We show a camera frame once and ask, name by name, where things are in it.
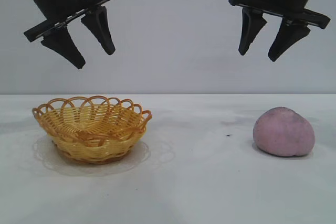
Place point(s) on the yellow woven plastic basket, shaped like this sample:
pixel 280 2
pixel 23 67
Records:
pixel 92 140

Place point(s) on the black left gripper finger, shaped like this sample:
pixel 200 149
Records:
pixel 101 30
pixel 65 48

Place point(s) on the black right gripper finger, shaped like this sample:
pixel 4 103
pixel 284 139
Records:
pixel 288 37
pixel 250 30

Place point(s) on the pink peach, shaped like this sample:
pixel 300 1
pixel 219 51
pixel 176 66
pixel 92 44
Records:
pixel 283 132

